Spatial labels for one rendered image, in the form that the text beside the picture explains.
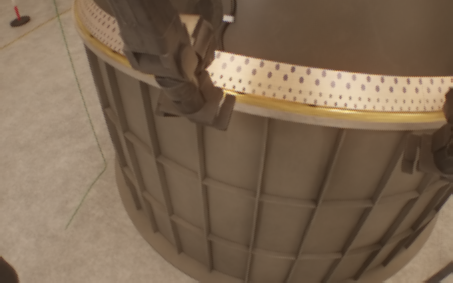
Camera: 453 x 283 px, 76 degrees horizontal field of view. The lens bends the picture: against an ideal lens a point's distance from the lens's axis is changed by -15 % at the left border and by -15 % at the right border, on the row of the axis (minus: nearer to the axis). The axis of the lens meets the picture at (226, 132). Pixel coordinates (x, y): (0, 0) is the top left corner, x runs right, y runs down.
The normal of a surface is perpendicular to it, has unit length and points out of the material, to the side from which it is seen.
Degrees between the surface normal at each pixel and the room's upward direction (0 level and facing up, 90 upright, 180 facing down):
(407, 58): 62
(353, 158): 90
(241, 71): 43
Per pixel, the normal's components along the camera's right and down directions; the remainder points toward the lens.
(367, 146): 0.00, 0.69
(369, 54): -0.06, 0.26
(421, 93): 0.05, -0.07
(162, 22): 0.88, 0.16
